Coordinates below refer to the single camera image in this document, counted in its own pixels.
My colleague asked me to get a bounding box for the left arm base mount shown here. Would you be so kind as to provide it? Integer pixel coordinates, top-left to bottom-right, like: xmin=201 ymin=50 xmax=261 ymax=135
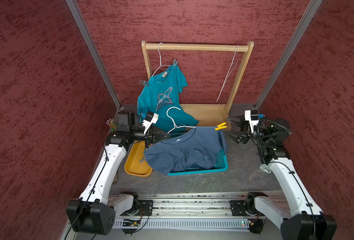
xmin=121 ymin=200 xmax=154 ymax=217

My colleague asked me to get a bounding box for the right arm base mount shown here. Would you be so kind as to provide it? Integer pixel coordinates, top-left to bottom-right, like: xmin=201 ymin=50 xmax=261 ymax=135
xmin=230 ymin=200 xmax=265 ymax=218

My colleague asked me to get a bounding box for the teal t-shirt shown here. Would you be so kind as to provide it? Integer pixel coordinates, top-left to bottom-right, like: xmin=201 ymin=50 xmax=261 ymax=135
xmin=138 ymin=65 xmax=199 ymax=133

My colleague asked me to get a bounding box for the left corner aluminium profile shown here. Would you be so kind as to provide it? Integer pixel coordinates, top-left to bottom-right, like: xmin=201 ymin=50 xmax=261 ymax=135
xmin=66 ymin=0 xmax=121 ymax=109

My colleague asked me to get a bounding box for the right corner aluminium profile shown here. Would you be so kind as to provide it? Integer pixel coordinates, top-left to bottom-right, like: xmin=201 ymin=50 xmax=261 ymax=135
xmin=254 ymin=0 xmax=323 ymax=109

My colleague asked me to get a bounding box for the corner aluminium profile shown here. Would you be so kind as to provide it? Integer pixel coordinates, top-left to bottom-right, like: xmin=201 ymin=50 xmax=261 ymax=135
xmin=254 ymin=0 xmax=323 ymax=109
xmin=66 ymin=0 xmax=121 ymax=109

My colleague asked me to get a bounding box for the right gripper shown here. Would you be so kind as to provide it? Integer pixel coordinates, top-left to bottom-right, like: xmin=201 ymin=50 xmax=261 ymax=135
xmin=223 ymin=114 xmax=271 ymax=144

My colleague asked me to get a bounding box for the white wire hanger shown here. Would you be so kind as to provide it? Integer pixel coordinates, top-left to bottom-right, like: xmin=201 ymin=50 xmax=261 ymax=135
xmin=166 ymin=107 xmax=196 ymax=134
xmin=216 ymin=45 xmax=239 ymax=102
xmin=151 ymin=42 xmax=170 ymax=77

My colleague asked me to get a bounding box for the yellow clothespin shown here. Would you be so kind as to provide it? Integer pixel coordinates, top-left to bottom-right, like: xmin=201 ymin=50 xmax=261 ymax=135
xmin=215 ymin=122 xmax=228 ymax=131

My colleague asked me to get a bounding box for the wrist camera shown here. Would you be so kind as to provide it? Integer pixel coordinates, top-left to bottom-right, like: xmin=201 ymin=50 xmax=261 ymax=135
xmin=245 ymin=110 xmax=265 ymax=133
xmin=142 ymin=111 xmax=159 ymax=134

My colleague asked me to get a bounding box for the grey clothespin on teal shoulder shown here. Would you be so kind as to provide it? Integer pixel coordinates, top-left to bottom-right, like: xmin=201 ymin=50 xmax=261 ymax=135
xmin=139 ymin=80 xmax=149 ymax=87

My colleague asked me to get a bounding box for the grey-blue t-shirt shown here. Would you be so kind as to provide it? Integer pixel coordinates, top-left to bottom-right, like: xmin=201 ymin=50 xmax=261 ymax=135
xmin=144 ymin=127 xmax=228 ymax=175

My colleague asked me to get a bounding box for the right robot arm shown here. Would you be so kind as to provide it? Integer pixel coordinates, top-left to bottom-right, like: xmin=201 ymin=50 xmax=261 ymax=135
xmin=226 ymin=113 xmax=337 ymax=240

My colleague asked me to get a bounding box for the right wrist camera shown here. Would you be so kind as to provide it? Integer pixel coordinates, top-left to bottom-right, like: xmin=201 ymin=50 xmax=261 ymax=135
xmin=245 ymin=110 xmax=265 ymax=133

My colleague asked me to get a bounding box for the aluminium rail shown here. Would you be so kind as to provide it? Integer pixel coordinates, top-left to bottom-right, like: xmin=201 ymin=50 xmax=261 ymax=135
xmin=111 ymin=194 xmax=269 ymax=234

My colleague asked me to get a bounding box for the yellow tray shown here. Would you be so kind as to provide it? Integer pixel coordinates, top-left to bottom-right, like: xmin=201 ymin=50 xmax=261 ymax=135
xmin=124 ymin=142 xmax=153 ymax=178

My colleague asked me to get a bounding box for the wooden clothes rack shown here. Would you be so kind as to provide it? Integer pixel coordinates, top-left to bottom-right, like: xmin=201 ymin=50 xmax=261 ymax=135
xmin=141 ymin=40 xmax=254 ymax=127

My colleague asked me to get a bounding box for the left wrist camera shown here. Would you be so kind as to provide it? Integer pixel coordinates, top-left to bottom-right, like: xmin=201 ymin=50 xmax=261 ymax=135
xmin=142 ymin=111 xmax=159 ymax=134

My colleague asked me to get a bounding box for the coloured pencils bunch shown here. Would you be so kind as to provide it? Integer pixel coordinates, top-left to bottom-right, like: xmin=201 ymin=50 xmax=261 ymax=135
xmin=106 ymin=119 xmax=118 ymax=132

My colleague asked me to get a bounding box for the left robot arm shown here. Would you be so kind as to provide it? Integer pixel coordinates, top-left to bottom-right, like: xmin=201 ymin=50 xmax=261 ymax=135
xmin=66 ymin=111 xmax=170 ymax=236

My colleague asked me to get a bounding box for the teal plastic basket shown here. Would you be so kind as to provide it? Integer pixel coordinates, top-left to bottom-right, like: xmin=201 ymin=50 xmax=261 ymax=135
xmin=168 ymin=150 xmax=229 ymax=176

